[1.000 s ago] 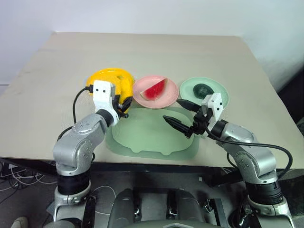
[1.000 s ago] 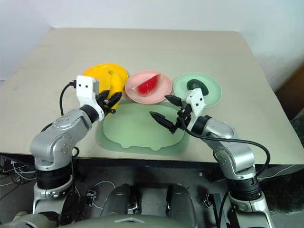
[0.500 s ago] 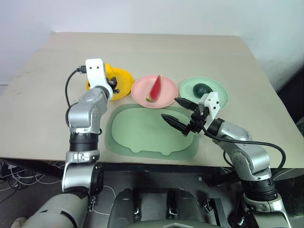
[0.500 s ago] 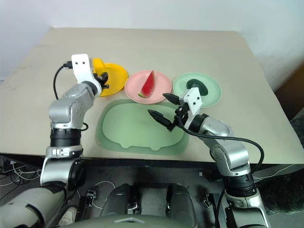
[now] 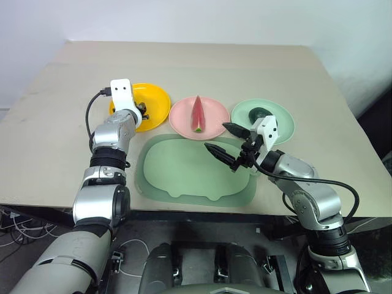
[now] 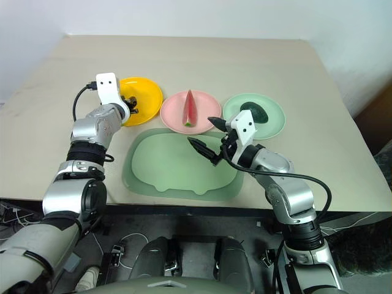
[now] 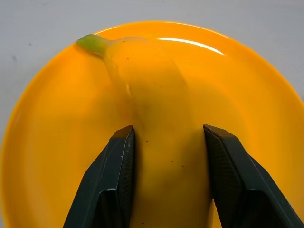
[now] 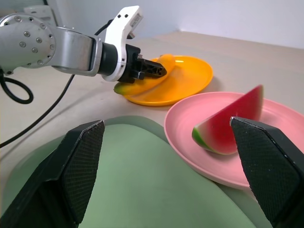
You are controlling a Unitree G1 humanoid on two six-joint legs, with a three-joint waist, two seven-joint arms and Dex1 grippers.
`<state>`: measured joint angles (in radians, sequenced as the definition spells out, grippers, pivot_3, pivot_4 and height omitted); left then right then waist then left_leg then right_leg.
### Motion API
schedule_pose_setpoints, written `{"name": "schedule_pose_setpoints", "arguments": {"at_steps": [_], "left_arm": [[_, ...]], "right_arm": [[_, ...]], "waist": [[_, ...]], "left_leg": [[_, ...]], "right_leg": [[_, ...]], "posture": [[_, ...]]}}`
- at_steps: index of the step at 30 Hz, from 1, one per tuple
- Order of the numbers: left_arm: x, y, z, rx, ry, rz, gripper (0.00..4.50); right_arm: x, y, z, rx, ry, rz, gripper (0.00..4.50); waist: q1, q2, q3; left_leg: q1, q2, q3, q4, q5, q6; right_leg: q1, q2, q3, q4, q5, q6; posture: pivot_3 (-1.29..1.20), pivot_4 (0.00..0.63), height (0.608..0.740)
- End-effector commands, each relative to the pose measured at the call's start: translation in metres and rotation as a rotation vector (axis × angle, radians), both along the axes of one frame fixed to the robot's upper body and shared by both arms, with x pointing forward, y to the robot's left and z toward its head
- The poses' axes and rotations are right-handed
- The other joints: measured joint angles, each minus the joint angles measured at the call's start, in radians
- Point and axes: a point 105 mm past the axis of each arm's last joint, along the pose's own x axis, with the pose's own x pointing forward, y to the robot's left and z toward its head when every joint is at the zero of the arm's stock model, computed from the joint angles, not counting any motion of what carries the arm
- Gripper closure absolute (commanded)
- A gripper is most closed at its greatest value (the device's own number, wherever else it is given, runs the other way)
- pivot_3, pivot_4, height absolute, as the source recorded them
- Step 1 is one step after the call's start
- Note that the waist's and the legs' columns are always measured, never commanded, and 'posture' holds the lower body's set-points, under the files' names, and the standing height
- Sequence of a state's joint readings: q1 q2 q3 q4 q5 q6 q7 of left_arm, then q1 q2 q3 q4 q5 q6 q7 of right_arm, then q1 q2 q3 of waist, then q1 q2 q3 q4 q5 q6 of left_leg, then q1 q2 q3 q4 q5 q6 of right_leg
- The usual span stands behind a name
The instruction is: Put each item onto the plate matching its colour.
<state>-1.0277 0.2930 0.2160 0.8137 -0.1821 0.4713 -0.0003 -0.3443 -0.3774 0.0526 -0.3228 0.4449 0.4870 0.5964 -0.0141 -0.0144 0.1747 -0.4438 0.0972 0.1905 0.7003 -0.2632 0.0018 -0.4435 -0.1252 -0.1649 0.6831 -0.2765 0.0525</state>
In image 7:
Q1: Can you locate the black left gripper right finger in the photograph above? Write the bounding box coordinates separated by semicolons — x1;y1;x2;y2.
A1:
203;124;304;228

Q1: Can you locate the yellow plate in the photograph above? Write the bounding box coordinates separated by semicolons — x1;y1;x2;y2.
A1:
0;20;304;228

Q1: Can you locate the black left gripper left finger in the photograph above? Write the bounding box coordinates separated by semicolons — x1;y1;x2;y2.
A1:
62;125;135;228

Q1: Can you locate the yellow banana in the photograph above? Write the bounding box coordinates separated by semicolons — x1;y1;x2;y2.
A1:
76;34;223;228

